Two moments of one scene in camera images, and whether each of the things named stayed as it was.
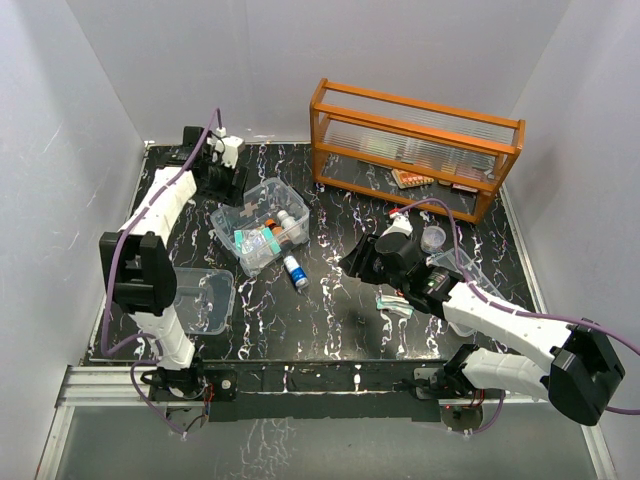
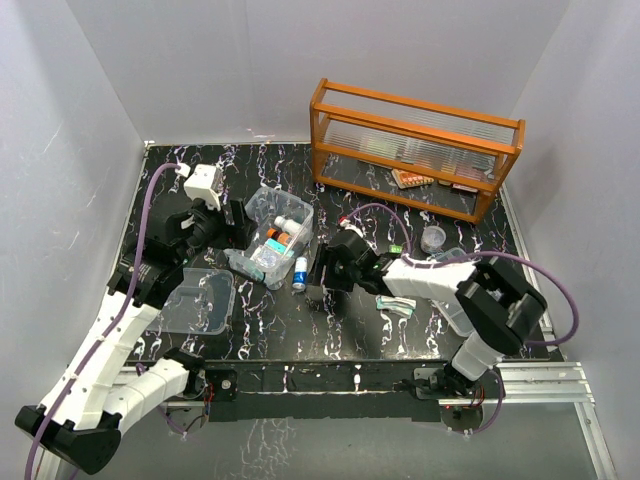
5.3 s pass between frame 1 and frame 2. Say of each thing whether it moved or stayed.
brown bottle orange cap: moved
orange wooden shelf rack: stayed
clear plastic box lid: stayed
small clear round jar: stayed
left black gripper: moved
